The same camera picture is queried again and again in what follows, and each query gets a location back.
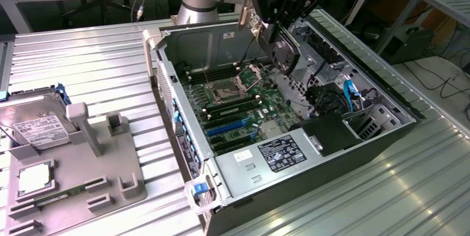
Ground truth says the CPU socket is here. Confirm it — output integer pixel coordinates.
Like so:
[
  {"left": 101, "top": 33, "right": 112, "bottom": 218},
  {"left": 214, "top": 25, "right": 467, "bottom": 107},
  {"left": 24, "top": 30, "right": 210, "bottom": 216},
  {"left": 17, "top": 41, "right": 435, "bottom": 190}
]
[{"left": 208, "top": 80, "right": 244, "bottom": 102}]

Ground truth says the green RAM stick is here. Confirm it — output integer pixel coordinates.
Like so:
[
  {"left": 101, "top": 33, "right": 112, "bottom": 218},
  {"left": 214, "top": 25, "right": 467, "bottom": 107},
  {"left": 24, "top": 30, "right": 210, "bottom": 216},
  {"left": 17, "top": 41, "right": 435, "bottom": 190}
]
[{"left": 32, "top": 180, "right": 101, "bottom": 208}]

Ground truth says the silver hard disk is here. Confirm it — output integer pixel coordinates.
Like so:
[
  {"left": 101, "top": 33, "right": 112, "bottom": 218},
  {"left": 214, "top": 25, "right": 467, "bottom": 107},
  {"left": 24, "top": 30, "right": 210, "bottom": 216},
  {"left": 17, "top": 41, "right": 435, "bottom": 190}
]
[{"left": 0, "top": 92, "right": 80, "bottom": 150}]

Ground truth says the black RAM slot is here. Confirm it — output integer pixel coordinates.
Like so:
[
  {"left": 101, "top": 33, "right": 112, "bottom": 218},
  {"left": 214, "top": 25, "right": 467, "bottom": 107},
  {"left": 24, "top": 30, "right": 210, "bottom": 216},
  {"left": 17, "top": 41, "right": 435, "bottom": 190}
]
[
  {"left": 200, "top": 94, "right": 256, "bottom": 106},
  {"left": 201, "top": 97, "right": 257, "bottom": 110},
  {"left": 186, "top": 69, "right": 241, "bottom": 85},
  {"left": 184, "top": 63, "right": 237, "bottom": 79}
]

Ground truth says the thin metal locking lever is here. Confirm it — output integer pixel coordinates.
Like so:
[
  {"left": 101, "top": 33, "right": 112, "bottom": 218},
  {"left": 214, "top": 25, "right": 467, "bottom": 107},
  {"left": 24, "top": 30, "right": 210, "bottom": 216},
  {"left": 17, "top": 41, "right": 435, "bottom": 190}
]
[{"left": 201, "top": 65, "right": 213, "bottom": 88}]

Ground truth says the open black PC case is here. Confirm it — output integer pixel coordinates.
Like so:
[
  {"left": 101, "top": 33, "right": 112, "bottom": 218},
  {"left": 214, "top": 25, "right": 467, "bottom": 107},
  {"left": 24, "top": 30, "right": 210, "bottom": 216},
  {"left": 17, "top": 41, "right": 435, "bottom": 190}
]
[{"left": 141, "top": 4, "right": 427, "bottom": 236}]

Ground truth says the white side table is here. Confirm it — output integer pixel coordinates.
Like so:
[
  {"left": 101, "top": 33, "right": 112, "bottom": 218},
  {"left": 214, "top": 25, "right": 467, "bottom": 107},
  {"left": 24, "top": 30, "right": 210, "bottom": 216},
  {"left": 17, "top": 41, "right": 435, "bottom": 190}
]
[{"left": 391, "top": 55, "right": 470, "bottom": 128}]

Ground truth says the long black expansion slot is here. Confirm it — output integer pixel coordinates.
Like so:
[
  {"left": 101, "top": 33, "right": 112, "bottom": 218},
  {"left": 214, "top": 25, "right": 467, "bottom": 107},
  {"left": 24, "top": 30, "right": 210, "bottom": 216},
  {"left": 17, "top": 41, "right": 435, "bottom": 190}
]
[
  {"left": 214, "top": 140, "right": 259, "bottom": 156},
  {"left": 210, "top": 134, "right": 253, "bottom": 149}
]

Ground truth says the grey parts rack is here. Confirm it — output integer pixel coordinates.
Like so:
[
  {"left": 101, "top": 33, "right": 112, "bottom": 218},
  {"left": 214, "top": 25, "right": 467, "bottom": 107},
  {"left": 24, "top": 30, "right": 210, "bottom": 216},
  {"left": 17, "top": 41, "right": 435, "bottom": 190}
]
[{"left": 5, "top": 102, "right": 148, "bottom": 236}]

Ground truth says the grey metal frame post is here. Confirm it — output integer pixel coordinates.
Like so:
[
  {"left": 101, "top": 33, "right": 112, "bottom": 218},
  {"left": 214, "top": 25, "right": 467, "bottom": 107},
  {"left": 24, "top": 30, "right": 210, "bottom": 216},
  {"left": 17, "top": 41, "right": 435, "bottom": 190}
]
[{"left": 0, "top": 34, "right": 16, "bottom": 102}]

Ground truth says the black cable on side table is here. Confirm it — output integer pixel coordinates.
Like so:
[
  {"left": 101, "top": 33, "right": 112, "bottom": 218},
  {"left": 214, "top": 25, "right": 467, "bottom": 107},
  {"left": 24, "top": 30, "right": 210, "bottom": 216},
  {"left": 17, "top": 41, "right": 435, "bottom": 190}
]
[{"left": 401, "top": 61, "right": 470, "bottom": 98}]

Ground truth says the silver CPU chip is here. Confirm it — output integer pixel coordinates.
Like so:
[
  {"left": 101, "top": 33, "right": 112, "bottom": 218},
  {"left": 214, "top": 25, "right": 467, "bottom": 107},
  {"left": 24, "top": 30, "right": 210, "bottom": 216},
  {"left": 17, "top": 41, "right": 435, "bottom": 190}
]
[{"left": 17, "top": 163, "right": 53, "bottom": 193}]

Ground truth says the black wire bundle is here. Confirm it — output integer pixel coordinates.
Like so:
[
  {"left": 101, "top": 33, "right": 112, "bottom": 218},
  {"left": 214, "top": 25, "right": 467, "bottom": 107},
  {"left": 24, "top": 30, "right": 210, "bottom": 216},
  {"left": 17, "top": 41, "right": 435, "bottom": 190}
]
[{"left": 305, "top": 86, "right": 347, "bottom": 116}]

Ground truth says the black disk wire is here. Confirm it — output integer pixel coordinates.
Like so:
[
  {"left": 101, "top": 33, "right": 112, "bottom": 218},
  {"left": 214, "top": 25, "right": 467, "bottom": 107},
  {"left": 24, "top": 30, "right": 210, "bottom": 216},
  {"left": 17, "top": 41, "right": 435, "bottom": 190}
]
[{"left": 0, "top": 125, "right": 20, "bottom": 146}]

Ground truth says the silver perforated drive cage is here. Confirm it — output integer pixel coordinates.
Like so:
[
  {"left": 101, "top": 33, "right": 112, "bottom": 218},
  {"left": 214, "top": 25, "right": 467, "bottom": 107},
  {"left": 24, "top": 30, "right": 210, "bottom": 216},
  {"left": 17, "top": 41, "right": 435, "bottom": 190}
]
[{"left": 273, "top": 15, "right": 355, "bottom": 118}]

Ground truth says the thin black looped wire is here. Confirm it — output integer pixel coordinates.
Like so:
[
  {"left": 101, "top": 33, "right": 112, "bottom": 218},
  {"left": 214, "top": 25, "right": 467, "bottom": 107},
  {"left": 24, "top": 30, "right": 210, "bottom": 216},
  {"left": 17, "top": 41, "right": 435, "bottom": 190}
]
[{"left": 243, "top": 36, "right": 265, "bottom": 65}]

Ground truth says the blue expansion slot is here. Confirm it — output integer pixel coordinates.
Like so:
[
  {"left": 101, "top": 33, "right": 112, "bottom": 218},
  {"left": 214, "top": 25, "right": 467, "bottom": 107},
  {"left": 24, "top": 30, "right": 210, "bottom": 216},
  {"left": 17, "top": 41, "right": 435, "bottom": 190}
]
[
  {"left": 202, "top": 119, "right": 245, "bottom": 134},
  {"left": 205, "top": 125, "right": 251, "bottom": 138}
]

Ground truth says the silver chipset heatsink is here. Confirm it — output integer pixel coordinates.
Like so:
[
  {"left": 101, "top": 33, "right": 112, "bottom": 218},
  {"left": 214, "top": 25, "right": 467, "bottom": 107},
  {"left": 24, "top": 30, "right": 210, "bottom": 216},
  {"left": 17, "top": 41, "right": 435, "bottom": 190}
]
[{"left": 257, "top": 121, "right": 284, "bottom": 138}]

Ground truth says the silver disk bay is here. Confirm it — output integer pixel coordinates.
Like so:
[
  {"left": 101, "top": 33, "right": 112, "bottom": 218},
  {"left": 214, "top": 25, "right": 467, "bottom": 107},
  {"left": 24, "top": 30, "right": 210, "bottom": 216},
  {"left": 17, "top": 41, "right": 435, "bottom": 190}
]
[{"left": 340, "top": 103, "right": 417, "bottom": 141}]

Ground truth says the RAM stick with white label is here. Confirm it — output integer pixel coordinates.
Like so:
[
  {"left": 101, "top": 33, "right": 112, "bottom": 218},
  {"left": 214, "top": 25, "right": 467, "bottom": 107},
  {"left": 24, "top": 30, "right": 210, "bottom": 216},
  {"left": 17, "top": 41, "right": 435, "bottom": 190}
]
[{"left": 206, "top": 99, "right": 260, "bottom": 118}]

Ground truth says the blue case latch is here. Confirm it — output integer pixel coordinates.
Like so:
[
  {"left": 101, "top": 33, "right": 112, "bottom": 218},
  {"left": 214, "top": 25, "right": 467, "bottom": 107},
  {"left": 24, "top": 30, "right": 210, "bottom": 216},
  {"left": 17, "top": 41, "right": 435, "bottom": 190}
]
[{"left": 190, "top": 182, "right": 209, "bottom": 196}]

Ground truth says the black box under shelf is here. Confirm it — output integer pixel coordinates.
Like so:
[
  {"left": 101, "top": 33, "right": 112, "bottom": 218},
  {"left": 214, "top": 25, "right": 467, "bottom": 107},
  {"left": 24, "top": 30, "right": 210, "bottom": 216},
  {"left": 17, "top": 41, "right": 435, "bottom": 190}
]
[{"left": 387, "top": 26, "right": 435, "bottom": 65}]

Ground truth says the metal socket cover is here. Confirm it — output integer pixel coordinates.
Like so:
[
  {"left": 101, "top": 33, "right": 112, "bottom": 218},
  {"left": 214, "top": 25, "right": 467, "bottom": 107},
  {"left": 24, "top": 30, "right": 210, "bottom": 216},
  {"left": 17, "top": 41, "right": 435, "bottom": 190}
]
[{"left": 236, "top": 63, "right": 265, "bottom": 90}]

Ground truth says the low-profile graphics card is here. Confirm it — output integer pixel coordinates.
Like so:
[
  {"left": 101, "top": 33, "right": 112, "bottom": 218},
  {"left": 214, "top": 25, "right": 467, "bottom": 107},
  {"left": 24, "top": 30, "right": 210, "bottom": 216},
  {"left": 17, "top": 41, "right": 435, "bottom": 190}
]
[{"left": 236, "top": 4, "right": 303, "bottom": 76}]

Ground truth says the blue disk carrier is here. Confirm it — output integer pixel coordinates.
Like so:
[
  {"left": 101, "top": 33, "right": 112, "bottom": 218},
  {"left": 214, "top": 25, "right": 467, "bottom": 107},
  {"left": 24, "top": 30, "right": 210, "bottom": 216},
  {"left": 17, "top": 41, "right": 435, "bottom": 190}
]
[{"left": 53, "top": 83, "right": 73, "bottom": 108}]

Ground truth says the green motherboard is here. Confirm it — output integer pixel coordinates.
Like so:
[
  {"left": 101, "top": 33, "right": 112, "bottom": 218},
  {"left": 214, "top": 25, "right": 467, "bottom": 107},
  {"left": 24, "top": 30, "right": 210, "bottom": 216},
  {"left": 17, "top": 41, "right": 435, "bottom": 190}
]
[{"left": 178, "top": 62, "right": 307, "bottom": 157}]

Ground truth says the blue SATA wire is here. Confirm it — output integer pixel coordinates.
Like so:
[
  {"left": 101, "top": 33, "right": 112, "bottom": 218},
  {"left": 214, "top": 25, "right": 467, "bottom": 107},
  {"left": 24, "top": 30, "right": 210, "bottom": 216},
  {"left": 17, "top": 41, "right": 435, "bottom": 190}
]
[{"left": 341, "top": 80, "right": 356, "bottom": 114}]

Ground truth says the silver power supply unit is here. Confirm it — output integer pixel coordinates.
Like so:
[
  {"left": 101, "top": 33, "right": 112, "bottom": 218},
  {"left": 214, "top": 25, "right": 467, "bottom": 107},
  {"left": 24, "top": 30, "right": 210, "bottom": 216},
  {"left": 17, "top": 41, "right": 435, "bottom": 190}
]
[{"left": 214, "top": 133, "right": 324, "bottom": 202}]

